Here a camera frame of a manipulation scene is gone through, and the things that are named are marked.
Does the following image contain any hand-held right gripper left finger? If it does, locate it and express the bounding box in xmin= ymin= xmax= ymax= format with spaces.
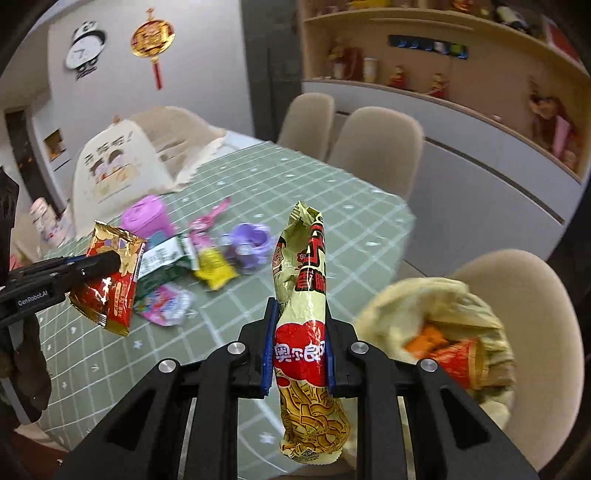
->
xmin=55 ymin=298 xmax=279 ymax=480

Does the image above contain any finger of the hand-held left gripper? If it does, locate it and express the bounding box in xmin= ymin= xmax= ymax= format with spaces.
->
xmin=55 ymin=251 xmax=122 ymax=289

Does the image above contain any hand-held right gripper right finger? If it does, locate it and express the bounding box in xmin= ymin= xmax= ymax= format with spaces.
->
xmin=323 ymin=300 xmax=541 ymax=480

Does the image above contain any cream snack packet red label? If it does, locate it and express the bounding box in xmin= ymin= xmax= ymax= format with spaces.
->
xmin=270 ymin=200 xmax=352 ymax=464

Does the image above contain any red gold snack packet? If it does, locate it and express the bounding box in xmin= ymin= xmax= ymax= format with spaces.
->
xmin=69 ymin=220 xmax=147 ymax=337

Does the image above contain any green white packet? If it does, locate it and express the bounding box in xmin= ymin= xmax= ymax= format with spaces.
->
xmin=136 ymin=233 xmax=201 ymax=305

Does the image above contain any pink clear wrapper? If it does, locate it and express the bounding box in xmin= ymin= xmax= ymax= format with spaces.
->
xmin=134 ymin=282 xmax=197 ymax=328

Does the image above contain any beige bag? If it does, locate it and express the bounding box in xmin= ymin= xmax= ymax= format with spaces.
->
xmin=353 ymin=276 xmax=517 ymax=425

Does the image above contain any yellow packet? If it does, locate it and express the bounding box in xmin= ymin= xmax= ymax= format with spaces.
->
xmin=191 ymin=247 xmax=240 ymax=291

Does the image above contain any pink white pack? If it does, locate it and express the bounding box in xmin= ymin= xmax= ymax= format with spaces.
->
xmin=30 ymin=196 xmax=77 ymax=245

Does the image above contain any pink lidded cup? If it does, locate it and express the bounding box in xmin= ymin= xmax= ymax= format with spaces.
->
xmin=121 ymin=194 xmax=178 ymax=241

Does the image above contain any cream cartoon print tote bag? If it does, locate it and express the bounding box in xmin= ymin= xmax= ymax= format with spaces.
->
xmin=69 ymin=105 xmax=229 ymax=236

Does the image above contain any orange packet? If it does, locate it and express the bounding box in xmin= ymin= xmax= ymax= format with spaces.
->
xmin=402 ymin=323 xmax=451 ymax=361

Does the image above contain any purple plastic toy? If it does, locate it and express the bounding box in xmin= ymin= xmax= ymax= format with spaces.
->
xmin=219 ymin=222 xmax=272 ymax=273

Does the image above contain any pink toy stick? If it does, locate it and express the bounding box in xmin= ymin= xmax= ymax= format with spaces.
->
xmin=202 ymin=198 xmax=232 ymax=223

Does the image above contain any green checkered tablecloth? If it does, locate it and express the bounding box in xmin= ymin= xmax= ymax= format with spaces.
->
xmin=9 ymin=138 xmax=416 ymax=453

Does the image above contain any beige chair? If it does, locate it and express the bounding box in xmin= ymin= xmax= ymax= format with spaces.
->
xmin=450 ymin=249 xmax=580 ymax=472
xmin=325 ymin=106 xmax=426 ymax=201
xmin=276 ymin=92 xmax=336 ymax=162

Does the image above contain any red gold hanging ornament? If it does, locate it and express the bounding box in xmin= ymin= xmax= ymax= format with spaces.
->
xmin=130 ymin=7 xmax=177 ymax=90

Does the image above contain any white sideboard cabinet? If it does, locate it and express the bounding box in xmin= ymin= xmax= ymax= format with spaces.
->
xmin=300 ymin=78 xmax=585 ymax=264

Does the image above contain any red box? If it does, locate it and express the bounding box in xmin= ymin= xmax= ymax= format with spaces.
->
xmin=344 ymin=46 xmax=363 ymax=80

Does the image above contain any golden figurine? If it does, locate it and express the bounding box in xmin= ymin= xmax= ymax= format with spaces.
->
xmin=328 ymin=38 xmax=346 ymax=79

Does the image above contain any brown doll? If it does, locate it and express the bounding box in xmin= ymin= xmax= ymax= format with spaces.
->
xmin=529 ymin=88 xmax=578 ymax=153

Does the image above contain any red book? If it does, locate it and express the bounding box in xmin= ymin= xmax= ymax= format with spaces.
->
xmin=545 ymin=18 xmax=580 ymax=61

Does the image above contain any pink white toy keychain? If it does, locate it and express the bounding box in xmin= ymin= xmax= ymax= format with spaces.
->
xmin=187 ymin=220 xmax=213 ymax=252

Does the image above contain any panda wall clock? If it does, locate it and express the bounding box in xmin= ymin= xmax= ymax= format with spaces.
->
xmin=64 ymin=21 xmax=108 ymax=81

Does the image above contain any wooden wall shelf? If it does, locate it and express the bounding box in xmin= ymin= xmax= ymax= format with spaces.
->
xmin=295 ymin=0 xmax=591 ymax=181

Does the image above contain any black hook rail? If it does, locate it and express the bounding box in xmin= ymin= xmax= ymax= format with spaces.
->
xmin=388 ymin=34 xmax=469 ymax=61

